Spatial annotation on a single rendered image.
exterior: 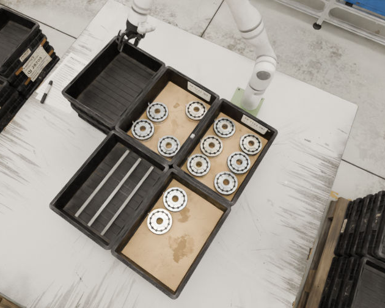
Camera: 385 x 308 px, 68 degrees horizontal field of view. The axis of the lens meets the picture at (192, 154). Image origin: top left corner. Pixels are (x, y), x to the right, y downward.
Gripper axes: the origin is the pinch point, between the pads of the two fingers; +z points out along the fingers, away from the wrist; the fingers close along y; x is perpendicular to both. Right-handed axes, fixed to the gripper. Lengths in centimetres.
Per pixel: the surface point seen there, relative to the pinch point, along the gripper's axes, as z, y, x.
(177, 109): 10.8, -7.3, 33.1
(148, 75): 12.5, -10.0, 9.3
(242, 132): 1, -20, 62
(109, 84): 21.0, 6.0, 1.0
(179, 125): 12.1, -2.8, 40.2
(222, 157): 8, -6, 65
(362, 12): -25, -203, 48
